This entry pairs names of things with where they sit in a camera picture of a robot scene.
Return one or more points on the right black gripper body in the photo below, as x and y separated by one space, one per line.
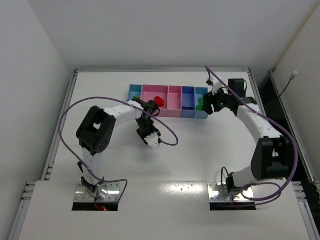
207 105

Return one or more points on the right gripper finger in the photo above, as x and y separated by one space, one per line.
207 108
207 98

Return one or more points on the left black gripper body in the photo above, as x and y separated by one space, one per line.
144 133

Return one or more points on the green lego brick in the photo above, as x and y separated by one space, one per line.
200 104

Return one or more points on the red round lego piece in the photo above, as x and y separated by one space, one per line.
159 101

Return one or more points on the purple lego brick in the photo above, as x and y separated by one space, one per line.
187 108

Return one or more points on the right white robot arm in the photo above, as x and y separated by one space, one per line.
275 155

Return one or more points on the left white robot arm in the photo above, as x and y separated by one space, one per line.
95 133

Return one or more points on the right light blue bin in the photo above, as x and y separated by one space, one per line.
199 92

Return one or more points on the light blue bin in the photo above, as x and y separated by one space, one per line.
132 91
199 92

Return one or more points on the periwinkle blue bin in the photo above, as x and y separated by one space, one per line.
188 100

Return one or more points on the pink divided tray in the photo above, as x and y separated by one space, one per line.
171 94

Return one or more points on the left light blue bin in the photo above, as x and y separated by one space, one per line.
132 91

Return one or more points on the white front board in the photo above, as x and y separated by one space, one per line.
151 210

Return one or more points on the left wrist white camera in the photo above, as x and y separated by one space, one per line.
152 141

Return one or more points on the wrist white camera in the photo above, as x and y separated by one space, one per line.
152 141
215 84

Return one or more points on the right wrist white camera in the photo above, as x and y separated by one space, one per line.
215 84

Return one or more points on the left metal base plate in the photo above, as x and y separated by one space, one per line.
104 193

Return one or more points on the metal base plate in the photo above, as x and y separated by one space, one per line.
104 193
218 194

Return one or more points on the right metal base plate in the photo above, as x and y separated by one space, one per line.
218 194

